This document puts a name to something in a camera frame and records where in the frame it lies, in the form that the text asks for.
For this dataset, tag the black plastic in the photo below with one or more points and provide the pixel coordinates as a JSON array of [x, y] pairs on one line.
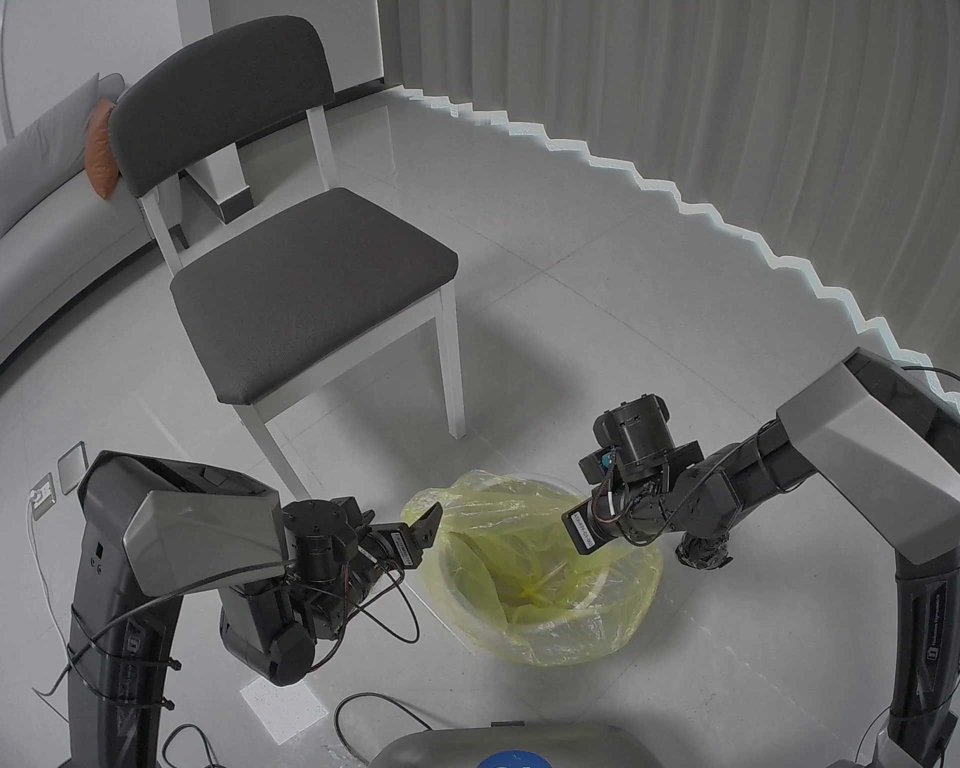
[[701, 555]]

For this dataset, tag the grey chair with white legs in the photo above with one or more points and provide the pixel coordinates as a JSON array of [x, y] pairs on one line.
[[315, 285]]

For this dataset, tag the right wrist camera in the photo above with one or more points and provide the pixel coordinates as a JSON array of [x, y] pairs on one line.
[[596, 465]]

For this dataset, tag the light grey sofa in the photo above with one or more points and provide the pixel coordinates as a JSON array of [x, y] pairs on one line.
[[52, 247]]

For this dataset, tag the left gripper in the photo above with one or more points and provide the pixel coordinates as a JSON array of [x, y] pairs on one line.
[[382, 559]]

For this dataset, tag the orange cushion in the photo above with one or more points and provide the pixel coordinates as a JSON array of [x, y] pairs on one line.
[[101, 150]]

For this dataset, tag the white trash bin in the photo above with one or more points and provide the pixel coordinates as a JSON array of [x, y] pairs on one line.
[[461, 581]]

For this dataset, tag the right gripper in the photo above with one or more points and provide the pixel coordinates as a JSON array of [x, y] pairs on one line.
[[611, 517]]

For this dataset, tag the beige curtain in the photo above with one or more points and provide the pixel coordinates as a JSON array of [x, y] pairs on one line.
[[712, 112]]

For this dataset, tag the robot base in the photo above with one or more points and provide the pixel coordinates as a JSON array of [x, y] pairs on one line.
[[525, 746]]

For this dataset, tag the yellow plastic bag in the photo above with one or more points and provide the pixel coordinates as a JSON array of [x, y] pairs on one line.
[[600, 622]]

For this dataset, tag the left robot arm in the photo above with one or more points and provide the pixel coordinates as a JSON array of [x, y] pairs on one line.
[[187, 525]]

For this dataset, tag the grey cushion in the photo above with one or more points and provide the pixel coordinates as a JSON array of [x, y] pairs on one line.
[[45, 127]]

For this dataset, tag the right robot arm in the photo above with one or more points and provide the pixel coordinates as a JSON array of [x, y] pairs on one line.
[[832, 420]]

